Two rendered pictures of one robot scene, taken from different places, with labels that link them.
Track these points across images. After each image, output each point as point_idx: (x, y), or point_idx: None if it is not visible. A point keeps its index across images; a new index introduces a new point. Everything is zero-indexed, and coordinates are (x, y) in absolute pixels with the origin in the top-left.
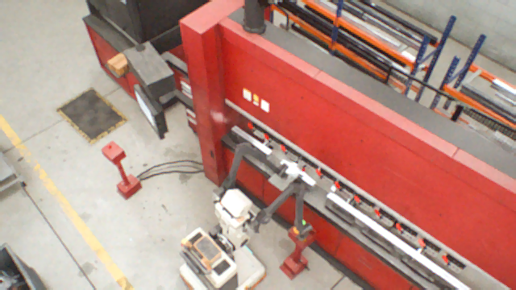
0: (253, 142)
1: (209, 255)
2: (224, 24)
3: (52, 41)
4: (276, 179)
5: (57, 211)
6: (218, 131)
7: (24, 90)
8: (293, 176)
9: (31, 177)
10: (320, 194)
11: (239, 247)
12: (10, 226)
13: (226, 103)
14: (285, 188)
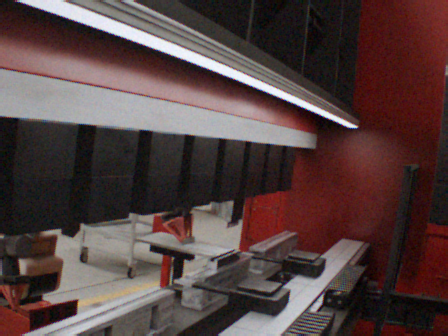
0: (271, 240)
1: None
2: None
3: None
4: (170, 237)
5: (99, 292)
6: (259, 214)
7: None
8: (193, 249)
9: (143, 280)
10: (174, 315)
11: (0, 273)
12: (70, 273)
13: (299, 150)
14: (147, 242)
